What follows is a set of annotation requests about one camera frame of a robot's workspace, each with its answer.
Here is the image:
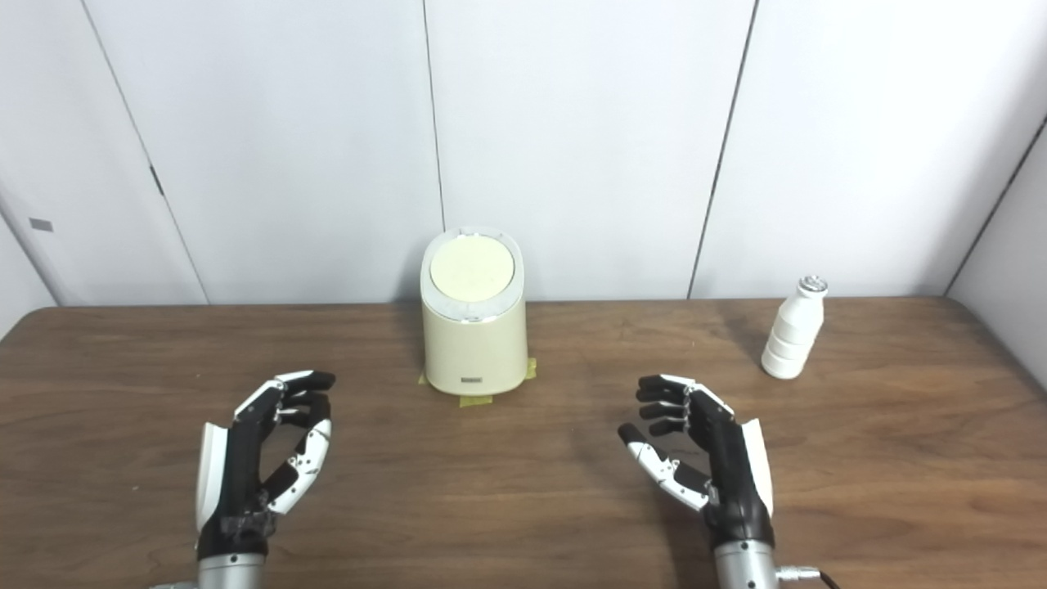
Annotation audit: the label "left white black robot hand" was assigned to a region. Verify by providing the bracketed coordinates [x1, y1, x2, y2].
[194, 370, 337, 561]

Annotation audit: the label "round cream bin lid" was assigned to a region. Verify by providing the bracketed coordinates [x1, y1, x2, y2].
[430, 234, 516, 299]

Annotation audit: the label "cream-colored bin body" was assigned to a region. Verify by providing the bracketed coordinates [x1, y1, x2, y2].
[420, 227, 528, 396]

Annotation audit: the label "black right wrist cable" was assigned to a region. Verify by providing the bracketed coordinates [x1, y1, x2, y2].
[777, 566, 842, 589]

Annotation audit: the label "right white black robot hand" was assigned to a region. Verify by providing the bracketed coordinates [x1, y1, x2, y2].
[618, 374, 775, 547]

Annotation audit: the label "small white plastic bottle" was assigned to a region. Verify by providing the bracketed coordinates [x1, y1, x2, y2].
[761, 276, 829, 380]

